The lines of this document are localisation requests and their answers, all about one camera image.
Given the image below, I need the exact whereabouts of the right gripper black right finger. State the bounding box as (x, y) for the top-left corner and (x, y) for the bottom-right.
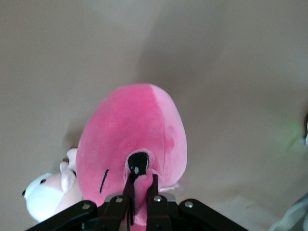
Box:
(145, 174), (173, 231)

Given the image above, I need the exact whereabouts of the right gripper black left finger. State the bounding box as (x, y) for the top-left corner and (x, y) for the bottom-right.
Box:
(93, 172), (135, 231)

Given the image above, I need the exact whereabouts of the pink round plush toy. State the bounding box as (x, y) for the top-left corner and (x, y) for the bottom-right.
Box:
(75, 83), (188, 228)

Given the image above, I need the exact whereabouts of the pink white puppy plush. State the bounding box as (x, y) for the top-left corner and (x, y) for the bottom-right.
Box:
(22, 147), (84, 224)

